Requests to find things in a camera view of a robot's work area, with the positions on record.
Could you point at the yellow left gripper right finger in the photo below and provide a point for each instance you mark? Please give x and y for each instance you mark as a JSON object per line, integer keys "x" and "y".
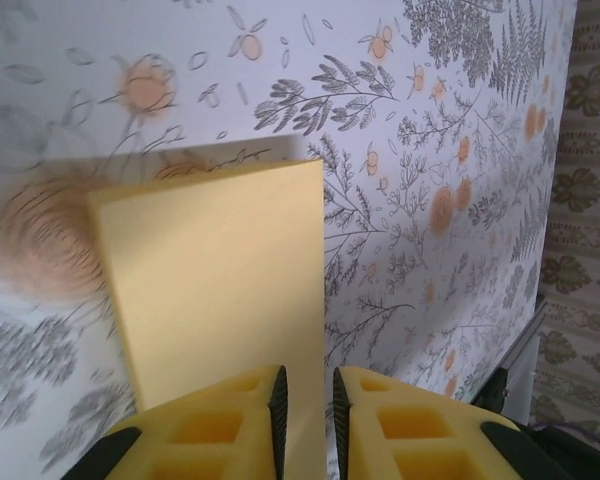
{"x": 430, "y": 415}

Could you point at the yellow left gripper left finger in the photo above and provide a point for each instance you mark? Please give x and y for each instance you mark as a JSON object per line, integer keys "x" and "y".
{"x": 205, "y": 405}

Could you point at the floral patterned table cover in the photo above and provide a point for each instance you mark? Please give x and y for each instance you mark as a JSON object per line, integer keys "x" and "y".
{"x": 405, "y": 150}

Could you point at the aluminium side rail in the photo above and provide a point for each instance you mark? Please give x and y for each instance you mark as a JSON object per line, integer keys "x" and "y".
{"x": 525, "y": 340}

